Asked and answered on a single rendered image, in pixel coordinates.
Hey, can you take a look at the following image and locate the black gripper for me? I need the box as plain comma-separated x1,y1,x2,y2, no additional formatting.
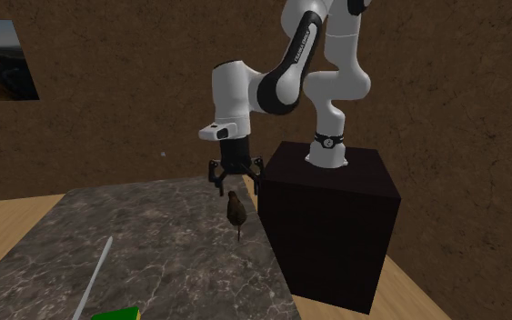
207,135,266,197

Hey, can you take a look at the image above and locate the green and yellow box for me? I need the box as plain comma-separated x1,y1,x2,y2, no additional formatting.
90,305,142,320

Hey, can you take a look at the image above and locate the dark robot stand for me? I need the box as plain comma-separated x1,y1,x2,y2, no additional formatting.
256,140,402,315

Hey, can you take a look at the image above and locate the thin grey rod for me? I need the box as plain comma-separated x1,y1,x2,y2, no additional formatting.
71,235,115,320

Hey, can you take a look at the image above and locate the brown pear-shaped object with stem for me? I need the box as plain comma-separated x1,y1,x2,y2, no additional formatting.
226,190,247,243

